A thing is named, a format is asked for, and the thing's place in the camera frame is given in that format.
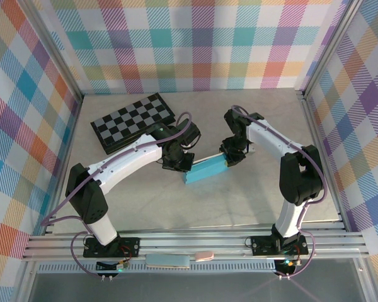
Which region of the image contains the blue paper box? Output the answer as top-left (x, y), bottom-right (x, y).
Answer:
top-left (181, 153), bottom-right (231, 185)

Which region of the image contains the black grey folded chessboard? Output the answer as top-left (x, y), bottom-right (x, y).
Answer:
top-left (90, 92), bottom-right (177, 155)

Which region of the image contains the pink oval eraser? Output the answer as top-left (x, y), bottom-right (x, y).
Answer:
top-left (194, 250), bottom-right (214, 262)

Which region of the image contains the blue grey sponge pad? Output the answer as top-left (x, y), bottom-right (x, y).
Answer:
top-left (146, 254), bottom-right (191, 270)

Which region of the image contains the aluminium right side rail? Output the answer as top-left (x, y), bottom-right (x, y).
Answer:
top-left (297, 89), bottom-right (347, 232)

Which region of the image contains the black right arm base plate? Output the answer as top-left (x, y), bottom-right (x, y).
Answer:
top-left (249, 234), bottom-right (309, 256)

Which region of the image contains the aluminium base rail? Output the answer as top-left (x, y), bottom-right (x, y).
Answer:
top-left (21, 231), bottom-right (369, 262)

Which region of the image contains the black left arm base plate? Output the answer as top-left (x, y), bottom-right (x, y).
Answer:
top-left (83, 237), bottom-right (141, 259)

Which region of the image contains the perforated metal cable tray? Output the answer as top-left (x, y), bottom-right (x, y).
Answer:
top-left (37, 260), bottom-right (277, 274)

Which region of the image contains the aluminium left side rail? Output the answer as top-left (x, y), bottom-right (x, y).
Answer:
top-left (43, 92), bottom-right (84, 235)

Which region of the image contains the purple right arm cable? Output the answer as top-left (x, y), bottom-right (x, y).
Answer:
top-left (231, 105), bottom-right (329, 279)

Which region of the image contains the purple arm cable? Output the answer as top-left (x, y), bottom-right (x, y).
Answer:
top-left (231, 105), bottom-right (329, 279)
top-left (40, 111), bottom-right (195, 279)

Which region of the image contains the aluminium right corner post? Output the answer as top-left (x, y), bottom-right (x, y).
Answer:
top-left (301, 0), bottom-right (367, 99)

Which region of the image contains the aluminium corner post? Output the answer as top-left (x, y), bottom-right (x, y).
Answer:
top-left (17, 0), bottom-right (85, 106)
top-left (301, 0), bottom-right (367, 99)

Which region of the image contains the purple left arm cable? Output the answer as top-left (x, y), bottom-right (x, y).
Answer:
top-left (40, 111), bottom-right (195, 279)

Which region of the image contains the aluminium left corner post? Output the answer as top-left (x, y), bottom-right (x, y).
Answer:
top-left (17, 0), bottom-right (85, 106)

